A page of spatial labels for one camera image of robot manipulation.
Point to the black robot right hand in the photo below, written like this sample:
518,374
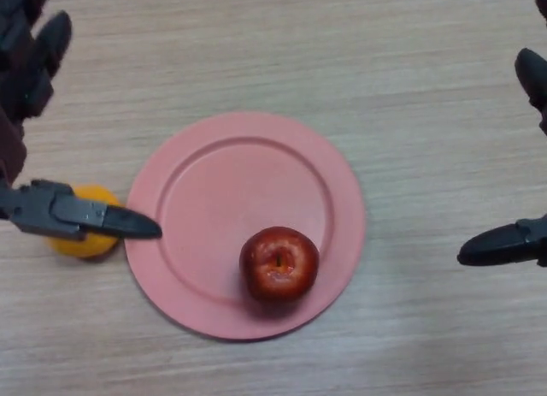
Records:
495,246

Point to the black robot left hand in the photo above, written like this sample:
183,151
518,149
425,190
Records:
17,92

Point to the red apple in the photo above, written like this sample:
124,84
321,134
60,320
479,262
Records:
278,267

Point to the pink round plate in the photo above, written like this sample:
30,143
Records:
222,199

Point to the yellow pear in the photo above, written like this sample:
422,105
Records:
94,247

